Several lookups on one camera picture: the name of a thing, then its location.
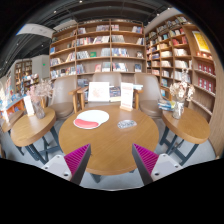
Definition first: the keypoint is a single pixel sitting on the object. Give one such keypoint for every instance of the yellow poster on shelf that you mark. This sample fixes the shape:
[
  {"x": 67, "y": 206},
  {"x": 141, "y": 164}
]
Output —
[{"x": 201, "y": 42}]

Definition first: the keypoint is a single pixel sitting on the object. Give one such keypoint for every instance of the beige armchair right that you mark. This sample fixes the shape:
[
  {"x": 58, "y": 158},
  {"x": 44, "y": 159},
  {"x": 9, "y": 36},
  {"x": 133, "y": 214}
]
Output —
[{"x": 148, "y": 99}]

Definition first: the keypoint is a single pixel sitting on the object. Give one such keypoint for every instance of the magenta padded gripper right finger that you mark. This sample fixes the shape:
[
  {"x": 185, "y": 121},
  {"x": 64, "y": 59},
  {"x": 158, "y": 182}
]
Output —
[{"x": 152, "y": 166}]

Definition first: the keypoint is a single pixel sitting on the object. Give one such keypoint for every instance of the white sign in wooden stand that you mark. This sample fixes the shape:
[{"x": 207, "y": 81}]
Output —
[{"x": 126, "y": 96}]

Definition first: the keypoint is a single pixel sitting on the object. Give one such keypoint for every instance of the round wooden table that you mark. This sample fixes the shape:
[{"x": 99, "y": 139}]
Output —
[
  {"x": 111, "y": 147},
  {"x": 29, "y": 129},
  {"x": 191, "y": 127}
]

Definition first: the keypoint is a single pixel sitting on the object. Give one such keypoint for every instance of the glass vase dried flowers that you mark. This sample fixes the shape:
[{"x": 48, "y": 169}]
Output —
[
  {"x": 38, "y": 93},
  {"x": 181, "y": 91}
]

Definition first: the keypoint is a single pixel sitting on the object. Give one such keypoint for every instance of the glass vase dried flowers left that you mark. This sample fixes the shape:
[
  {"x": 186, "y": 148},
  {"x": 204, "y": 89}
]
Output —
[{"x": 38, "y": 93}]

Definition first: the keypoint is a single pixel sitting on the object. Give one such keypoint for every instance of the small white card left table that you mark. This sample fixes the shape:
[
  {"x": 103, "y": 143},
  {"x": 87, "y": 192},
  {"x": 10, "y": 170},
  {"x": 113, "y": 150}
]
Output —
[{"x": 29, "y": 106}]

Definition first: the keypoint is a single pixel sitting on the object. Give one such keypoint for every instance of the wooden bookshelf right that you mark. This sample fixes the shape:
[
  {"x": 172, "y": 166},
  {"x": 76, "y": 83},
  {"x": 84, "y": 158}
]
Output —
[{"x": 170, "y": 47}]

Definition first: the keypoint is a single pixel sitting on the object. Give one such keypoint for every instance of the glass vase dried flowers right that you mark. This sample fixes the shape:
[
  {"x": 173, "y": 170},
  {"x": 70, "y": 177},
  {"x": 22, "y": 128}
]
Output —
[{"x": 181, "y": 91}]

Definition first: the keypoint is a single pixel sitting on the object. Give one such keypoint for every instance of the distant wooden bookshelf left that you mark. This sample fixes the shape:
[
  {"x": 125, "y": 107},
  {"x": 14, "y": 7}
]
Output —
[{"x": 24, "y": 77}]

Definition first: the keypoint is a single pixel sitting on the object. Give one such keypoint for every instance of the large wooden bookshelf centre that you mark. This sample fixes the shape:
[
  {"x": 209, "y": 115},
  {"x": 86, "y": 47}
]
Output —
[{"x": 104, "y": 45}]

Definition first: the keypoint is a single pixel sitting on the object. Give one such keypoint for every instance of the beige armchair centre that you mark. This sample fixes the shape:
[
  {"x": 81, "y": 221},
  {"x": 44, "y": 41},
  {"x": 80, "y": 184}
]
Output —
[{"x": 114, "y": 79}]

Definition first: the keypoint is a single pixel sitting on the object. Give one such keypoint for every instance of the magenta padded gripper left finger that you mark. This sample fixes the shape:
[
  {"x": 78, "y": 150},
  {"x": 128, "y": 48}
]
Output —
[{"x": 70, "y": 167}]

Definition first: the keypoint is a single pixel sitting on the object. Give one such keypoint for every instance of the round wooden centre table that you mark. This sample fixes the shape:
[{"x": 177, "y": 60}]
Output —
[{"x": 111, "y": 147}]

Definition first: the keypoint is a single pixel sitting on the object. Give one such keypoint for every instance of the round wooden right table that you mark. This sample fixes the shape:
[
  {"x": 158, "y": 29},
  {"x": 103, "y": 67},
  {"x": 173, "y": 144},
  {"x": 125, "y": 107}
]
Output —
[{"x": 191, "y": 127}]

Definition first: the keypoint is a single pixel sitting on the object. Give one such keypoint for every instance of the stack of books right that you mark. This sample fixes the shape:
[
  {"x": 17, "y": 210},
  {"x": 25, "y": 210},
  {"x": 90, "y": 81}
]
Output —
[{"x": 166, "y": 105}]

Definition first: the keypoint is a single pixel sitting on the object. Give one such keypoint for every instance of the dark book on chair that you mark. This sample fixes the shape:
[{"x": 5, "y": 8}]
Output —
[{"x": 115, "y": 94}]

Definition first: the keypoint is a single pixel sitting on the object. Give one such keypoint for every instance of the beige armchair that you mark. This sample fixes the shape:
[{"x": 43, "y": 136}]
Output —
[
  {"x": 114, "y": 79},
  {"x": 64, "y": 99},
  {"x": 148, "y": 99}
]

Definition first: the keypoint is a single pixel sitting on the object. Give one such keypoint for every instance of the round wooden left table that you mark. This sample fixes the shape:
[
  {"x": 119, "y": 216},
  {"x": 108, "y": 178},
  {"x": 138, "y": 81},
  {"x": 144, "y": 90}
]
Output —
[{"x": 29, "y": 129}]

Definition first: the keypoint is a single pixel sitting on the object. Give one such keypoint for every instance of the white mouse pad red rest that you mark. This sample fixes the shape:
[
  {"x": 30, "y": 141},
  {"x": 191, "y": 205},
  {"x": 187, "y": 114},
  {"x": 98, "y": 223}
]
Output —
[{"x": 91, "y": 119}]

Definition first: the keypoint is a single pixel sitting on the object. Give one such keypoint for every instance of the beige armchair left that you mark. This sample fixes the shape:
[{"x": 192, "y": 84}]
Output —
[{"x": 64, "y": 99}]

